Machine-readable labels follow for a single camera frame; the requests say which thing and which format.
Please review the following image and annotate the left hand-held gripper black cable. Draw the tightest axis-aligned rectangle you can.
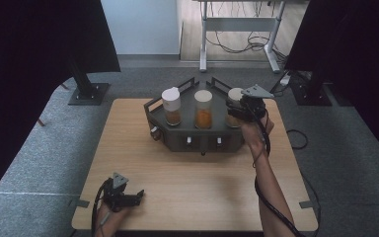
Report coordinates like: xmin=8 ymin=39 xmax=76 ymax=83
xmin=91 ymin=178 xmax=114 ymax=237

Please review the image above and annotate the person's left hand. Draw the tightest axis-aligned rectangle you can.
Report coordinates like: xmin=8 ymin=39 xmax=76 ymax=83
xmin=95 ymin=201 xmax=130 ymax=228

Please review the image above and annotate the black corner shelf rack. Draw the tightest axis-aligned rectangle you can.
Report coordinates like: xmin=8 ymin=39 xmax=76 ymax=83
xmin=143 ymin=76 xmax=245 ymax=157

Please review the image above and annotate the person's right hand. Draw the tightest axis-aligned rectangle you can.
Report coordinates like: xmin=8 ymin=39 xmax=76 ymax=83
xmin=241 ymin=113 xmax=275 ymax=156

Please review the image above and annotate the right hand-held gripper black cable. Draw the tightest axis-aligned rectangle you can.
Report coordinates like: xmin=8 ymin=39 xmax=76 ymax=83
xmin=248 ymin=102 xmax=307 ymax=237

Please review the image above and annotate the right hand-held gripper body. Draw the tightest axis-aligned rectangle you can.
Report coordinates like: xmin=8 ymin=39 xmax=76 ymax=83
xmin=241 ymin=84 xmax=275 ymax=123

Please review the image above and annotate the spice jar with spouted lid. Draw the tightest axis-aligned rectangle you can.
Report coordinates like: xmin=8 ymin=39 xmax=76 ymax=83
xmin=161 ymin=86 xmax=183 ymax=127

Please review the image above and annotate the looped black floor cable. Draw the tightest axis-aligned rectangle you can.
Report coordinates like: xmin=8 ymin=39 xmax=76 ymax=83
xmin=285 ymin=128 xmax=310 ymax=151

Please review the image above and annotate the white power plug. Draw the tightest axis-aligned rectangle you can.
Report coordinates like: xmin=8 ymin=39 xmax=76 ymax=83
xmin=278 ymin=73 xmax=292 ymax=87

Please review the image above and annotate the spice jar with orange powder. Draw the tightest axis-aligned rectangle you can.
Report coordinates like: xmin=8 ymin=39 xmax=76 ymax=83
xmin=193 ymin=89 xmax=214 ymax=130

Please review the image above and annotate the black metal stand base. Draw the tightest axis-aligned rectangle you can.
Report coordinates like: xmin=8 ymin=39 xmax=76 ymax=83
xmin=67 ymin=58 xmax=111 ymax=107
xmin=289 ymin=70 xmax=334 ymax=108

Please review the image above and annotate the tangle of black desk cables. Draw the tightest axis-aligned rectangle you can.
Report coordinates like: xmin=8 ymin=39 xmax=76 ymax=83
xmin=206 ymin=0 xmax=289 ymax=64

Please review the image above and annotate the white metal desk frame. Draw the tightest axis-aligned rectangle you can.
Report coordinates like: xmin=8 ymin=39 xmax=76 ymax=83
xmin=196 ymin=0 xmax=288 ymax=74

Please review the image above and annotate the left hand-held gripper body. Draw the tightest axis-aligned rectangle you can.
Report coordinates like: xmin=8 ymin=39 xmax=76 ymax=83
xmin=103 ymin=171 xmax=130 ymax=212

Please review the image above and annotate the grey tape strip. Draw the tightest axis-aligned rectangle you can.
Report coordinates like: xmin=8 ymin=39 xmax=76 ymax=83
xmin=67 ymin=197 xmax=91 ymax=209
xmin=298 ymin=199 xmax=319 ymax=209

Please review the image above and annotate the large black curtain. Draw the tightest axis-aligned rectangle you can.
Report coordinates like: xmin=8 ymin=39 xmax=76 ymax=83
xmin=284 ymin=0 xmax=379 ymax=172
xmin=0 ymin=0 xmax=121 ymax=212

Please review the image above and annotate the hand-held gripper black cable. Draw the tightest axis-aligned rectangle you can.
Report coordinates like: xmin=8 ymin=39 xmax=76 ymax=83
xmin=91 ymin=178 xmax=114 ymax=237
xmin=248 ymin=102 xmax=307 ymax=237

